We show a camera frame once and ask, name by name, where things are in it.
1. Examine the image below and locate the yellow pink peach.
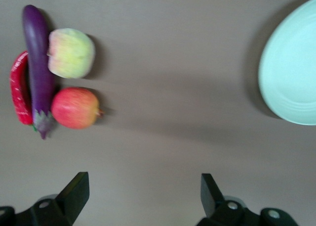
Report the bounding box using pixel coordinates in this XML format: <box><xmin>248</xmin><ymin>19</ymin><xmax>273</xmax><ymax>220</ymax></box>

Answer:
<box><xmin>47</xmin><ymin>28</ymin><xmax>96</xmax><ymax>80</ymax></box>

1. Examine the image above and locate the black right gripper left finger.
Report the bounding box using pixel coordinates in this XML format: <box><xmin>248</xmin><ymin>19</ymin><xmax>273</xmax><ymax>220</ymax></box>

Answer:
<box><xmin>14</xmin><ymin>171</ymin><xmax>90</xmax><ymax>226</ymax></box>

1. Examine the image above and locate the red apple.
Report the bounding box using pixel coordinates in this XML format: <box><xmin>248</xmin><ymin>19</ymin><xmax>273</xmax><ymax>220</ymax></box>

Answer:
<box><xmin>50</xmin><ymin>87</ymin><xmax>106</xmax><ymax>130</ymax></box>

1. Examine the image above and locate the brown table cover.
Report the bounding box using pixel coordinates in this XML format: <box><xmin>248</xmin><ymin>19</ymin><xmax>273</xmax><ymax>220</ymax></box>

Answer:
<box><xmin>0</xmin><ymin>0</ymin><xmax>316</xmax><ymax>226</ymax></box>

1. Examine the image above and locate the red chili pepper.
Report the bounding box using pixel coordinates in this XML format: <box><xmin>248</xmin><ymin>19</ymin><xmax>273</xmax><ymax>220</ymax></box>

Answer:
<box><xmin>9</xmin><ymin>50</ymin><xmax>38</xmax><ymax>132</ymax></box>

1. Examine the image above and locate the purple eggplant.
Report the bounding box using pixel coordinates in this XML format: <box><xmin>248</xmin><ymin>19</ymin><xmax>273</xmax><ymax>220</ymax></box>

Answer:
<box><xmin>22</xmin><ymin>4</ymin><xmax>57</xmax><ymax>140</ymax></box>

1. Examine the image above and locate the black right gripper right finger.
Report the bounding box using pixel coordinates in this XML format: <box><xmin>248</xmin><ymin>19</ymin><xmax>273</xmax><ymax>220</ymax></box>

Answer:
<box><xmin>196</xmin><ymin>173</ymin><xmax>262</xmax><ymax>226</ymax></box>

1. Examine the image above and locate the pale green plate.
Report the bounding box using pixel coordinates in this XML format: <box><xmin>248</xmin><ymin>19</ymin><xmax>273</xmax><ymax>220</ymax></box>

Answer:
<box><xmin>258</xmin><ymin>0</ymin><xmax>316</xmax><ymax>126</ymax></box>

